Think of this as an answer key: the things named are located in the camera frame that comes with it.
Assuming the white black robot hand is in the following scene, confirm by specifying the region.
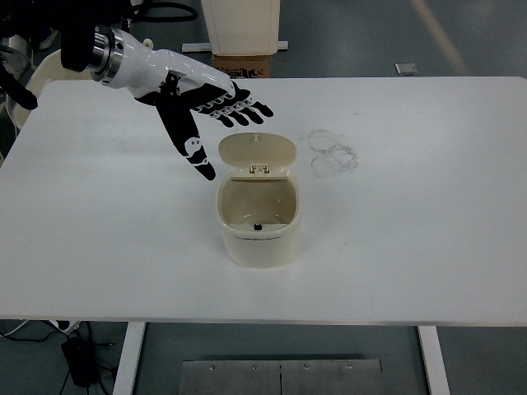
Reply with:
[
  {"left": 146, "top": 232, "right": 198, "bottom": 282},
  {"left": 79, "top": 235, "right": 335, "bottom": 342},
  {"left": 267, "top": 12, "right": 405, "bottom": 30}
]
[{"left": 107, "top": 28, "right": 275, "bottom": 183}]

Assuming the cream lidded trash bin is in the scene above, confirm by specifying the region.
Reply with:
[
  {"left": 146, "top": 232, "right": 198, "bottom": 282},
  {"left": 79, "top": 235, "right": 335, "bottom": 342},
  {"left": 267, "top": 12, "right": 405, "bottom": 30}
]
[{"left": 215, "top": 132, "right": 305, "bottom": 270}]

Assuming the white stand base bar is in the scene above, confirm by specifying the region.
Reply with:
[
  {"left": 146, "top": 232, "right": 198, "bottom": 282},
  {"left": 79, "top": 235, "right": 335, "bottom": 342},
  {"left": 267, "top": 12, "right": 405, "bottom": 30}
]
[{"left": 181, "top": 39, "right": 291, "bottom": 53}]

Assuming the brown printed cardboard box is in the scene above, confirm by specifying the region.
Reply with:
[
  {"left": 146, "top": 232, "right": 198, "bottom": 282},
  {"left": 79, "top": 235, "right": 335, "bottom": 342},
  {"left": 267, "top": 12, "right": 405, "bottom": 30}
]
[{"left": 211, "top": 53, "right": 273, "bottom": 79}]

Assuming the cream plastic crate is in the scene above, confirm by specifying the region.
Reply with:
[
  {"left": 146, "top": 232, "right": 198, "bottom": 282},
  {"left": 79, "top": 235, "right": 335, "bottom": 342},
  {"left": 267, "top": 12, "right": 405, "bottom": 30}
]
[{"left": 7, "top": 38, "right": 156, "bottom": 129}]

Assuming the white power strip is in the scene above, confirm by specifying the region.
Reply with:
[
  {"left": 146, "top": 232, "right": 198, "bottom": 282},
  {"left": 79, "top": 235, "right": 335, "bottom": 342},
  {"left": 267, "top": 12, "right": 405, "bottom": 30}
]
[{"left": 47, "top": 318, "right": 82, "bottom": 333}]

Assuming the white table leg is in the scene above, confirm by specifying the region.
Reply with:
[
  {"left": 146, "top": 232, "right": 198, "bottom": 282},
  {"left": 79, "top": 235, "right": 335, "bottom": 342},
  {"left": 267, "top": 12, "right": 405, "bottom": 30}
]
[
  {"left": 417, "top": 324, "right": 452, "bottom": 395},
  {"left": 111, "top": 322, "right": 147, "bottom": 395}
]

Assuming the black power adapter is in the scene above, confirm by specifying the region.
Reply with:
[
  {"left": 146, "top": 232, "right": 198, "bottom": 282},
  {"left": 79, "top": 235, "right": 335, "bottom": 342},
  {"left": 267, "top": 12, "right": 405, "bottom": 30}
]
[{"left": 60, "top": 334, "right": 100, "bottom": 388}]

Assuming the black floor cable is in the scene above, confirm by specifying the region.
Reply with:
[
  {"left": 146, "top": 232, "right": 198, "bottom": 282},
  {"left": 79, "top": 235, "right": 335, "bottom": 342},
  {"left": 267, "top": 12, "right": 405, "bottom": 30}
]
[{"left": 0, "top": 321, "right": 115, "bottom": 350}]

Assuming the white floor cable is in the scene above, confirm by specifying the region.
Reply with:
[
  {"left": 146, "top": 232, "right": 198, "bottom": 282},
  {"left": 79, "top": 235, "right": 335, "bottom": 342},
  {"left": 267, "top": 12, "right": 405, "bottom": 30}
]
[{"left": 0, "top": 319, "right": 29, "bottom": 337}]

